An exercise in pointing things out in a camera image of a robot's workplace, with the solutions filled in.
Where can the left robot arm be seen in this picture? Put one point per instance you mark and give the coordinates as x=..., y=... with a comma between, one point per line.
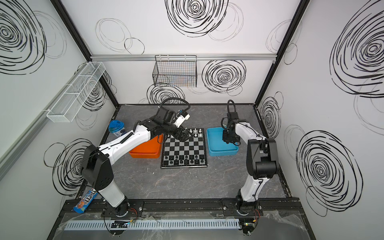
x=97, y=162

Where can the white cable duct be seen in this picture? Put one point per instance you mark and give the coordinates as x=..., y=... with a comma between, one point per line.
x=115, y=225

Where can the orange tray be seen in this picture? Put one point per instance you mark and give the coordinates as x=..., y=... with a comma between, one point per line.
x=148, y=150

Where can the candy packet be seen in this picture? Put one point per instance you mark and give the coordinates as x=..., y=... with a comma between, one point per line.
x=83, y=204

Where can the white wire shelf basket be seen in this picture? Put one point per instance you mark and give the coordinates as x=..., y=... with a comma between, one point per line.
x=84, y=91

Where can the black wire basket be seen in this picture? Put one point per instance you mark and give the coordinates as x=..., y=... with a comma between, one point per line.
x=175, y=70

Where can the chess board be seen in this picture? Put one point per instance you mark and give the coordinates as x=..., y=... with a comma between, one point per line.
x=188, y=154

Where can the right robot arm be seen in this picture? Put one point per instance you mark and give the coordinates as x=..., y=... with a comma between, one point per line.
x=262, y=161

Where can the blue tray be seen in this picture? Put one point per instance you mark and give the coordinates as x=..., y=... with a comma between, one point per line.
x=217, y=147

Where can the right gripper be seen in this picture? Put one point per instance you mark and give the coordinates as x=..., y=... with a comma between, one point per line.
x=229, y=139

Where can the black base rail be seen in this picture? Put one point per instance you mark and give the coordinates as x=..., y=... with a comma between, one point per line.
x=226, y=205

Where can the blue lidded cup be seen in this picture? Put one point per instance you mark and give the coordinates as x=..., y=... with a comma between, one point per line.
x=117, y=128

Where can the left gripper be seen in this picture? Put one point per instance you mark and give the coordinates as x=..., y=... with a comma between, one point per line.
x=180, y=132

